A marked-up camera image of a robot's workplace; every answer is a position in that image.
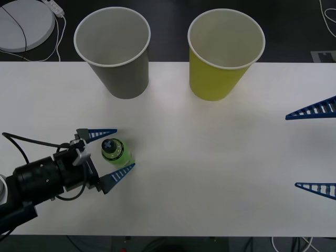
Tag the green plastic bottle black cap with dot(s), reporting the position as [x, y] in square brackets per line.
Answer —
[122, 155]

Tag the white power strip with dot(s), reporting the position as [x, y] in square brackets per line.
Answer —
[56, 6]

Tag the grey floor plate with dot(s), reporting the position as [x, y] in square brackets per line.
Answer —
[316, 56]

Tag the grey plastic waste bin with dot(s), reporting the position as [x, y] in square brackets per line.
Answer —
[126, 78]

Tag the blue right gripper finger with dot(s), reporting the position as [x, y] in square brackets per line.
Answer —
[329, 195]
[328, 115]

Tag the yellow-green plastic waste bin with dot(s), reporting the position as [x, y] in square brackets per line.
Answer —
[212, 81]

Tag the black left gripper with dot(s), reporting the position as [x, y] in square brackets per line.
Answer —
[78, 176]

